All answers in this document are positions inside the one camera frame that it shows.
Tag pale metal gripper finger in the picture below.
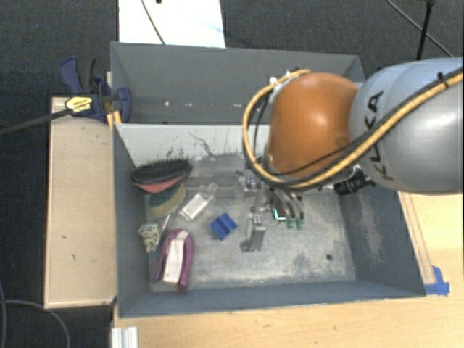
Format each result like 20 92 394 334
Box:
236 170 259 195
239 214 268 254

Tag blue ridged block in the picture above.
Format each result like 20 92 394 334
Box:
210 212 239 241

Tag grey metal bin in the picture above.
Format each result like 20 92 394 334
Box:
109 41 427 319

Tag green and yellow sponge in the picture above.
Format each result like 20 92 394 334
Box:
149 184 187 220

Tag purple and white stapler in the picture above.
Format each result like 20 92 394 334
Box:
153 228 195 291

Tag black and red oval brush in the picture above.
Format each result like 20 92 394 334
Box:
130 159 194 196

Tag pale patterned toy animal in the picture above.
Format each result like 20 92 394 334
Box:
137 223 162 254

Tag pale wood flat board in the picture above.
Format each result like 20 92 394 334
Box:
43 96 119 310

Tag black cylinder on white bracket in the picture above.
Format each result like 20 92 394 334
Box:
333 169 376 197

